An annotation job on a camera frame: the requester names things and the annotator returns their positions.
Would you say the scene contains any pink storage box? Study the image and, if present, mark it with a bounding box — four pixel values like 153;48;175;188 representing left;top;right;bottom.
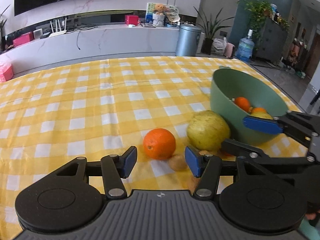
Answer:
0;56;14;83

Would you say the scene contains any grey metal trash bin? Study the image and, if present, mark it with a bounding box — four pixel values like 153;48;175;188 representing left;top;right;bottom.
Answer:
175;24;201;56

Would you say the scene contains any blue water jug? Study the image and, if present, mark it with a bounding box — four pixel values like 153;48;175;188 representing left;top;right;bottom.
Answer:
235;29;254;62

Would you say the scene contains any green plastic bowl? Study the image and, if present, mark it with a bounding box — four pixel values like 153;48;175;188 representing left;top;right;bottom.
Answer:
210;66;288;146

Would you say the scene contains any yellow checkered tablecloth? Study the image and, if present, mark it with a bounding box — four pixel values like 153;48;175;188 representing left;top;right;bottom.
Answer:
0;56;307;240

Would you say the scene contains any teddy bear toy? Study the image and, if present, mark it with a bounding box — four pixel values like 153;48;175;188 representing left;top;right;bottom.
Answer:
153;3;168;15

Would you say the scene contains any orange in bowl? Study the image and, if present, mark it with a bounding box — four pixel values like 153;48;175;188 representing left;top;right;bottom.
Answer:
251;107;267;114

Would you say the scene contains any dark grey drawer cabinet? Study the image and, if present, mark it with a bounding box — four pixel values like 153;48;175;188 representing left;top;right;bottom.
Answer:
255;18;287;63

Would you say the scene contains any potted long-leaf plant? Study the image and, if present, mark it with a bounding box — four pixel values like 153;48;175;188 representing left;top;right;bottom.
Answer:
194;7;234;55

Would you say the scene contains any red box on counter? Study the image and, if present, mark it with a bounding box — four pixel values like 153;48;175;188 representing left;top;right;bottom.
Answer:
125;15;139;26

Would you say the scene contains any pink box on counter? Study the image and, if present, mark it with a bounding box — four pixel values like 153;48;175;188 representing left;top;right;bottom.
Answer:
13;32;34;47

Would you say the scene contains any orange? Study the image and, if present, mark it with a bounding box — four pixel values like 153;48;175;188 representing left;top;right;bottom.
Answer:
251;107;267;114
143;128;176;160

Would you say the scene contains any trailing green ivy plant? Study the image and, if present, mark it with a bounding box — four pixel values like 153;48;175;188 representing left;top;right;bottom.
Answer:
245;0;272;41

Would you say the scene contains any large yellow-green pear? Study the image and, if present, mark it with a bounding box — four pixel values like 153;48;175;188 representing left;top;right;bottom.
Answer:
187;111;231;151

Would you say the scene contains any yellow pear in bowl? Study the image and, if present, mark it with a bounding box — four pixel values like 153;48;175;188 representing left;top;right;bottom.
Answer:
250;112;273;120

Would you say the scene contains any small orange tangerine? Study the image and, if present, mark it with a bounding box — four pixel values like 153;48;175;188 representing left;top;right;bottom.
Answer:
233;96;251;113

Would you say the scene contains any white marble tv console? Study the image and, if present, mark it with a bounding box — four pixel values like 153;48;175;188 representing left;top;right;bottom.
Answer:
1;24;179;75

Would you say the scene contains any white wifi router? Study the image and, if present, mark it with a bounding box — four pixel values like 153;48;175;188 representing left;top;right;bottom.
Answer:
49;18;67;37

